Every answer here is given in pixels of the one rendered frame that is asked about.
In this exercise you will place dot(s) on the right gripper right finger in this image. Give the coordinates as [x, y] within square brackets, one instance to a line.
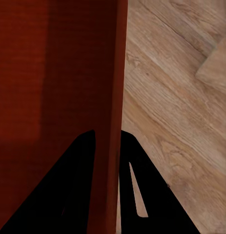
[165, 213]

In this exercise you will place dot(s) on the storage box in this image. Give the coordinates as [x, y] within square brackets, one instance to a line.
[61, 75]

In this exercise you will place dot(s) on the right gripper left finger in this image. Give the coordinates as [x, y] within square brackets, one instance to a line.
[60, 202]

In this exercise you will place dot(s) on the standing mirror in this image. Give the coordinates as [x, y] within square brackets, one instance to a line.
[213, 70]

